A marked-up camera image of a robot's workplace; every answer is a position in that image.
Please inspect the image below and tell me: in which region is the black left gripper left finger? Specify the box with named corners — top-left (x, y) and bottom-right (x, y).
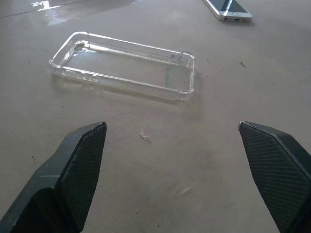
top-left (0, 121), bottom-right (108, 233)

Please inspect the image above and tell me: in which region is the white smartphone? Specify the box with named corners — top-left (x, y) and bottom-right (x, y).
top-left (202, 0), bottom-right (253, 24)

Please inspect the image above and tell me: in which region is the clear plastic phone case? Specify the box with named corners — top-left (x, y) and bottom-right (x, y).
top-left (49, 31), bottom-right (196, 102)

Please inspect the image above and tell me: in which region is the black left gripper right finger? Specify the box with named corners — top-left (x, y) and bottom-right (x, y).
top-left (237, 120), bottom-right (311, 233)

